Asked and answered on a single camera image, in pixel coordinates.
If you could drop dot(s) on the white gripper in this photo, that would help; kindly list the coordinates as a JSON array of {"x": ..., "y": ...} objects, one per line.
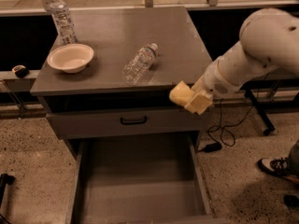
[{"x": 214, "y": 82}]

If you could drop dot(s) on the yellow sponge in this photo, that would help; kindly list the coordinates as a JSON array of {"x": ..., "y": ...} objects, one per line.
[{"x": 181, "y": 94}]

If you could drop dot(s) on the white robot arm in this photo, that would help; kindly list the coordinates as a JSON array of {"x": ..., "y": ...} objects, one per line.
[{"x": 268, "y": 40}]

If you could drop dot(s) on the grey drawer cabinet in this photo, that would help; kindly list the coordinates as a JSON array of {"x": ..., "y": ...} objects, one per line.
[{"x": 115, "y": 36}]

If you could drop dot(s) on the open grey middle drawer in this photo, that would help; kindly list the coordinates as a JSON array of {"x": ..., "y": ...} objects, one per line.
[{"x": 139, "y": 179}]

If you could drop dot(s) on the grey upper drawer front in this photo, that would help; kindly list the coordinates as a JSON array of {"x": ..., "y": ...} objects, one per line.
[{"x": 105, "y": 123}]

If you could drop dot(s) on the black power adapter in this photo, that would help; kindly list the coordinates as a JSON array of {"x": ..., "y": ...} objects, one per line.
[{"x": 211, "y": 147}]

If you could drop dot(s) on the lying clear water bottle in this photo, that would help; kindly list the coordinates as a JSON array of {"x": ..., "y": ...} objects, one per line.
[{"x": 140, "y": 64}]

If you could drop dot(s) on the black stand leg with caster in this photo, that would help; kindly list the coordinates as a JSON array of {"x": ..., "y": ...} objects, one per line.
[{"x": 269, "y": 125}]

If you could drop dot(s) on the white black sneaker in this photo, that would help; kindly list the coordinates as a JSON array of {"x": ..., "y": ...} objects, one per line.
[{"x": 279, "y": 168}]

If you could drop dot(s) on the white paper bowl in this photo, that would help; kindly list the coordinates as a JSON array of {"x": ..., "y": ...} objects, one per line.
[{"x": 71, "y": 58}]

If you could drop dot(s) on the black shoe tip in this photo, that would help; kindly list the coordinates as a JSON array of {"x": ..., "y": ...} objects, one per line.
[{"x": 291, "y": 201}]

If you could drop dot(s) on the upright clear water bottle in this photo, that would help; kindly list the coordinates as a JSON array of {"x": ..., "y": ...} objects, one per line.
[{"x": 65, "y": 27}]

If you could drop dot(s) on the black tape measure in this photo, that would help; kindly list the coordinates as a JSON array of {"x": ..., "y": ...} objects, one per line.
[{"x": 20, "y": 71}]

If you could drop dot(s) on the black object at left edge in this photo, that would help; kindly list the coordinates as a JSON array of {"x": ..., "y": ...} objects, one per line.
[{"x": 5, "y": 179}]

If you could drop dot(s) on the black drawer handle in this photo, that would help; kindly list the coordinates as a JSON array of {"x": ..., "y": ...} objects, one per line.
[{"x": 139, "y": 121}]

